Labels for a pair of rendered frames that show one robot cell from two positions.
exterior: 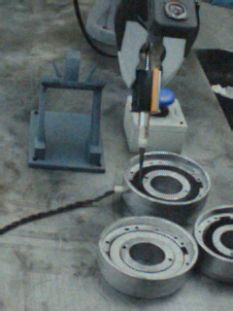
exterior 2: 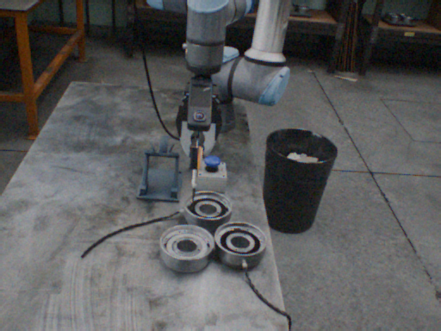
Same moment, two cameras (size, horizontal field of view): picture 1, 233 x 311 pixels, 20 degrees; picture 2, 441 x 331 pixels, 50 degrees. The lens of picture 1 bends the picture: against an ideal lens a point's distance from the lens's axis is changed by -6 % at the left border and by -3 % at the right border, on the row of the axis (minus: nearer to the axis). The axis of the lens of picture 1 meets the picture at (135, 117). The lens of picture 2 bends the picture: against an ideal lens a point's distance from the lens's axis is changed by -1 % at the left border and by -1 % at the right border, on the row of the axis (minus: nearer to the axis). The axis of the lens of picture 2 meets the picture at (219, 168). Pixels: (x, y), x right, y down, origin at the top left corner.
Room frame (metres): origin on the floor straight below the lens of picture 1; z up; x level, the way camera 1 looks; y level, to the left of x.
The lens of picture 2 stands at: (-0.20, -0.19, 1.45)
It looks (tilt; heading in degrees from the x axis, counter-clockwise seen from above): 31 degrees down; 8
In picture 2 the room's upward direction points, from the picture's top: 6 degrees clockwise
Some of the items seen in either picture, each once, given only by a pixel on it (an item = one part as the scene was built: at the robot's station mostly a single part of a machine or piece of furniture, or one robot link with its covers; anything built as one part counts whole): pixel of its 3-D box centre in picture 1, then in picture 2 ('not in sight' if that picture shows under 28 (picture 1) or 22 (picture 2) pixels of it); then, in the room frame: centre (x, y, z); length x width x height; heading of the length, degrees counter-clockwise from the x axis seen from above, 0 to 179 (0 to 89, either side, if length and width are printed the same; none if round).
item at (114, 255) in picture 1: (146, 259); (186, 249); (0.51, -0.04, 0.82); 0.08 x 0.08 x 0.02
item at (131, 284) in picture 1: (146, 259); (186, 249); (0.51, -0.04, 0.82); 0.10 x 0.10 x 0.04
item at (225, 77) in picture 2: not in sight; (218, 71); (1.12, 0.04, 0.97); 0.13 x 0.12 x 0.14; 78
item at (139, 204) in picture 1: (165, 190); (208, 211); (0.64, -0.05, 0.82); 0.10 x 0.10 x 0.04
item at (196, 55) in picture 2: not in sight; (202, 52); (0.71, 0.00, 1.15); 0.08 x 0.08 x 0.05
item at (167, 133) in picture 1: (153, 121); (211, 175); (0.78, -0.03, 0.82); 0.08 x 0.07 x 0.05; 14
